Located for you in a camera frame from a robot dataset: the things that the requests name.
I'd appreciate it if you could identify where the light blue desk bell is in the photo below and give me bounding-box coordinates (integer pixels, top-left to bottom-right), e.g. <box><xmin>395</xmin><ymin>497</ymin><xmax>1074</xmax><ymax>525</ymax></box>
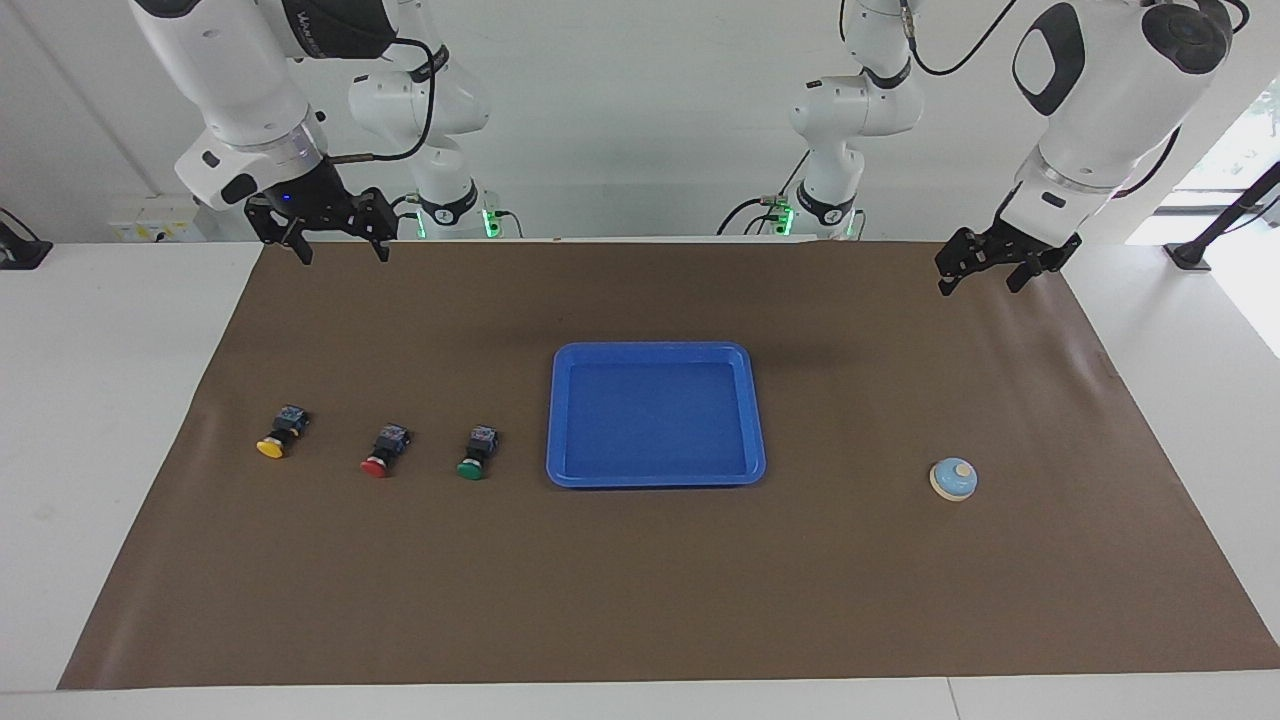
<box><xmin>929</xmin><ymin>458</ymin><xmax>979</xmax><ymax>503</ymax></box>

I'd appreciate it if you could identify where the yellow push button switch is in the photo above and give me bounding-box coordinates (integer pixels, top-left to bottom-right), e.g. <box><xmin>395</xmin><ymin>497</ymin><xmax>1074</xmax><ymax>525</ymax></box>
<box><xmin>256</xmin><ymin>405</ymin><xmax>310</xmax><ymax>460</ymax></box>

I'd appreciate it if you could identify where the red push button switch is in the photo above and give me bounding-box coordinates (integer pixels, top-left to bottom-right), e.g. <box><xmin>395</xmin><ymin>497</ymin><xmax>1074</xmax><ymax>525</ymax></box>
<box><xmin>360</xmin><ymin>423</ymin><xmax>413</xmax><ymax>479</ymax></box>

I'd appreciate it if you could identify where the green push button switch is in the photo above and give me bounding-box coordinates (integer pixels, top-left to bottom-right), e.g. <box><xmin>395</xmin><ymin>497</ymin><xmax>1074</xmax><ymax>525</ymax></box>
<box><xmin>456</xmin><ymin>425</ymin><xmax>501</xmax><ymax>482</ymax></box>

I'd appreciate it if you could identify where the blue plastic tray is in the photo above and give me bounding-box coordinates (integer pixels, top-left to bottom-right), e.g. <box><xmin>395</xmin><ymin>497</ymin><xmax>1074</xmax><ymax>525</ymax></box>
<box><xmin>545</xmin><ymin>341</ymin><xmax>767</xmax><ymax>490</ymax></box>

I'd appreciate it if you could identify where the black stand with pole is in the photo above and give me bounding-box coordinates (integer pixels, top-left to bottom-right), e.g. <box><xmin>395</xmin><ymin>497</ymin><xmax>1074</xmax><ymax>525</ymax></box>
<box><xmin>1163</xmin><ymin>160</ymin><xmax>1280</xmax><ymax>273</ymax></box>

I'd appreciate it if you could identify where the brown table mat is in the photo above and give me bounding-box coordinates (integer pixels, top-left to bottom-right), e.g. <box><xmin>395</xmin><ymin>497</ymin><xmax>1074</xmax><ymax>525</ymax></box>
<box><xmin>57</xmin><ymin>238</ymin><xmax>1280</xmax><ymax>691</ymax></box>

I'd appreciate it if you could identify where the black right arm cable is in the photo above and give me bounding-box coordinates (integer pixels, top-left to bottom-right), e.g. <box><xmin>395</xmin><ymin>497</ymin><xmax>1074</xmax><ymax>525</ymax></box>
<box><xmin>325</xmin><ymin>38</ymin><xmax>449</xmax><ymax>163</ymax></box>

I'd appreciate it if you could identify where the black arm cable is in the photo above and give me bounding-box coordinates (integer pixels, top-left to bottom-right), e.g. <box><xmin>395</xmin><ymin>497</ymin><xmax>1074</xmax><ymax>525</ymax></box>
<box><xmin>900</xmin><ymin>0</ymin><xmax>1021</xmax><ymax>78</ymax></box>
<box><xmin>325</xmin><ymin>38</ymin><xmax>449</xmax><ymax>163</ymax></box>

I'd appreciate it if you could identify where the white wall socket box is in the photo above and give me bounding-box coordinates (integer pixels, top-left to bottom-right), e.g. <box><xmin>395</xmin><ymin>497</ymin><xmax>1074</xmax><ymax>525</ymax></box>
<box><xmin>108</xmin><ymin>195</ymin><xmax>206</xmax><ymax>243</ymax></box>

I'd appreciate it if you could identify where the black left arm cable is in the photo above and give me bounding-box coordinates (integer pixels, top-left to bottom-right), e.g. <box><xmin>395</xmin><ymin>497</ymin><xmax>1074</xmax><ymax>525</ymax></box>
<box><xmin>900</xmin><ymin>0</ymin><xmax>1021</xmax><ymax>78</ymax></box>

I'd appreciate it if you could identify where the black left base cable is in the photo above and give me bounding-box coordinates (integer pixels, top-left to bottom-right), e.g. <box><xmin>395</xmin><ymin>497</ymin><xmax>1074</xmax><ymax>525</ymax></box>
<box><xmin>716</xmin><ymin>150</ymin><xmax>809</xmax><ymax>238</ymax></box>

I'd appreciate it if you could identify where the black clamp mount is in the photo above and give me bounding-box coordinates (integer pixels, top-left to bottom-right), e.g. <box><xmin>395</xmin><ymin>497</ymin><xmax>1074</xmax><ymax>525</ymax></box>
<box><xmin>0</xmin><ymin>207</ymin><xmax>53</xmax><ymax>271</ymax></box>

